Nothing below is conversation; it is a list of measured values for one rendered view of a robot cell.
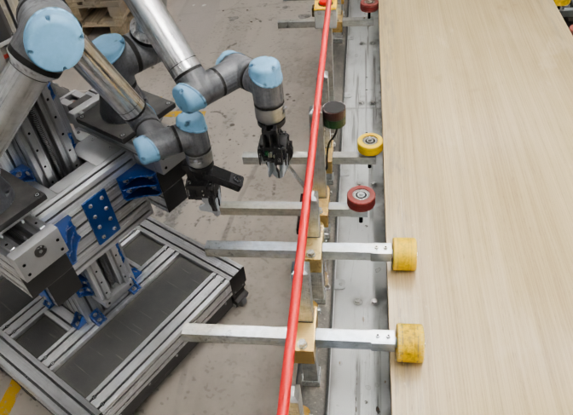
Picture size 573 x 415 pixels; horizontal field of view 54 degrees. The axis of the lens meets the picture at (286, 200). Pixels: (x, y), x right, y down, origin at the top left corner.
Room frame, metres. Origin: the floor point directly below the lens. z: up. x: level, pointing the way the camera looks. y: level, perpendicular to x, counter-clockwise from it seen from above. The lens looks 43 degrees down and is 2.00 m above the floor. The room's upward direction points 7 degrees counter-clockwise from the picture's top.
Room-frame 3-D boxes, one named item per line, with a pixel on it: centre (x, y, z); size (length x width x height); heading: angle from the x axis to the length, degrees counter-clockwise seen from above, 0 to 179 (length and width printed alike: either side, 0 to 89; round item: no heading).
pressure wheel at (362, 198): (1.17, -0.21, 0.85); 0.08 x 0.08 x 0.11
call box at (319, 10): (1.73, -0.19, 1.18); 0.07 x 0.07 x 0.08; 80
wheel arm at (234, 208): (1.20, -0.02, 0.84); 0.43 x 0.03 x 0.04; 80
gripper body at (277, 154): (1.17, 0.02, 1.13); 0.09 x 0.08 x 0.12; 170
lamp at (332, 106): (1.22, -0.15, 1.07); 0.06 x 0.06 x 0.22; 80
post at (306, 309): (0.73, -0.01, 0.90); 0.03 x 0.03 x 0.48; 80
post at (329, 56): (1.73, -0.19, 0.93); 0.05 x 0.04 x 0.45; 170
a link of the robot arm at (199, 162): (1.24, 0.23, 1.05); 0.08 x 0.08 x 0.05
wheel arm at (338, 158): (1.44, -0.09, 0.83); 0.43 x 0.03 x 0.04; 80
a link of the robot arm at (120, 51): (1.54, 0.46, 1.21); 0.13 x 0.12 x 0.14; 129
